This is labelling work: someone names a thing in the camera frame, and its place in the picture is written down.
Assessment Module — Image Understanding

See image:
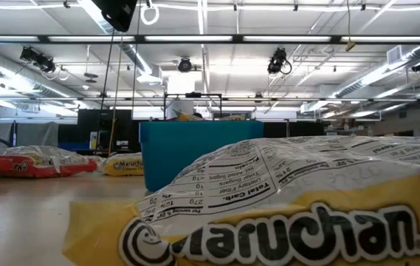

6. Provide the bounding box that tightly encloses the yellow creamy chicken ramen packet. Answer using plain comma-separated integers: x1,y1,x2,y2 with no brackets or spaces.
61,134,420,266
101,151,145,177

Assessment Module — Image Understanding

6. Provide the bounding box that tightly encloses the yellow hook on cord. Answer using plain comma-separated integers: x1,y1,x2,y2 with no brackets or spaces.
345,0,357,52

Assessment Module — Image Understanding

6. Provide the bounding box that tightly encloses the thin black ceiling rail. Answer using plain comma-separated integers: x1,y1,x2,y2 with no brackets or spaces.
0,96,420,103

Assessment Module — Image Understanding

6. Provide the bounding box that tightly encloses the blue crate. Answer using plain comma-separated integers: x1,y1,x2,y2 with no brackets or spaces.
58,142,91,151

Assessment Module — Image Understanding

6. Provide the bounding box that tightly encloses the white hanging cable ring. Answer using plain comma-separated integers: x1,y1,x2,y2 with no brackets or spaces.
140,0,160,26

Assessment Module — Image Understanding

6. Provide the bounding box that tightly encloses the black room partition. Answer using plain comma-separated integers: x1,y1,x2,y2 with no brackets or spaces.
76,109,133,153
263,120,325,138

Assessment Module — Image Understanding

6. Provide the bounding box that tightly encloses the grey tarp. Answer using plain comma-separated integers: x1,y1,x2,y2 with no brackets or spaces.
0,120,60,153

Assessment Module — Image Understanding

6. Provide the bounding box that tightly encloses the red beef ramen packet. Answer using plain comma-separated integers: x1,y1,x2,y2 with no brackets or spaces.
0,145,99,180

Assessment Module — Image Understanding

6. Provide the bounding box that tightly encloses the blue plastic bin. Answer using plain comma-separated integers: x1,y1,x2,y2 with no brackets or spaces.
138,120,265,193

